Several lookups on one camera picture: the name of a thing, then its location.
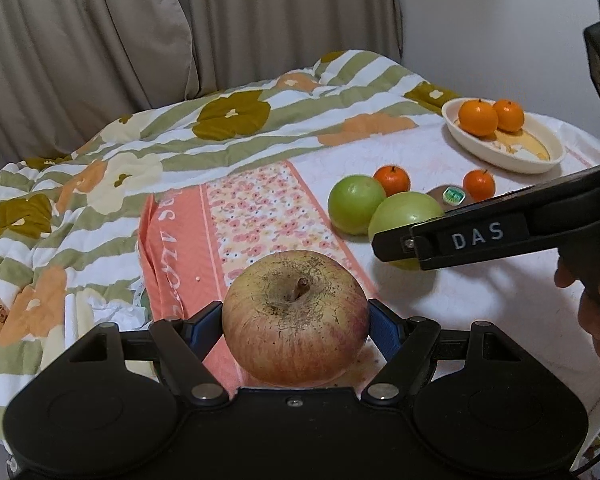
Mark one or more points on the red yellow apple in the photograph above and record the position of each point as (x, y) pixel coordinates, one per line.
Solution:
(295, 319)

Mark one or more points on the cream yellow bowl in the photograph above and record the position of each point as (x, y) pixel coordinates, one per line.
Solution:
(534, 149)

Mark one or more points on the brown kiwi with sticker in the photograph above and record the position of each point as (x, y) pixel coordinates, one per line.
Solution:
(451, 197)

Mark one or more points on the green striped floral duvet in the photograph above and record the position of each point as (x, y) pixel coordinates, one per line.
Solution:
(68, 227)

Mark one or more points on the large orange right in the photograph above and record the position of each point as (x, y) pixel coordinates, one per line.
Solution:
(510, 115)

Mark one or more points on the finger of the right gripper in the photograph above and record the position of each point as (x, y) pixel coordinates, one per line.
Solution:
(562, 213)

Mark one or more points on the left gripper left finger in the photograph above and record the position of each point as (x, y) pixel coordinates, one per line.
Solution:
(182, 346)

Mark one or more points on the beige curtain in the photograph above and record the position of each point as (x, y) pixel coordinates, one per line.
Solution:
(70, 67)

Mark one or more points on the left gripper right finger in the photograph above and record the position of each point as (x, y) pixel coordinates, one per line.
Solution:
(407, 344)

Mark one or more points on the small mandarin orange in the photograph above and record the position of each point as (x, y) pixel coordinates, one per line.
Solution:
(393, 179)
(479, 184)

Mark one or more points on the large orange left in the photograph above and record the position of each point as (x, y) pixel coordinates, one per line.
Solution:
(478, 118)

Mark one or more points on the person right hand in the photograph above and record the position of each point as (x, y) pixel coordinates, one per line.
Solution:
(592, 309)

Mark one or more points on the green apple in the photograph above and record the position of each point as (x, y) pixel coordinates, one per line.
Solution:
(403, 209)
(352, 202)

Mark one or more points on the large orange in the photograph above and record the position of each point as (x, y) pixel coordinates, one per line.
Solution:
(510, 115)
(478, 118)

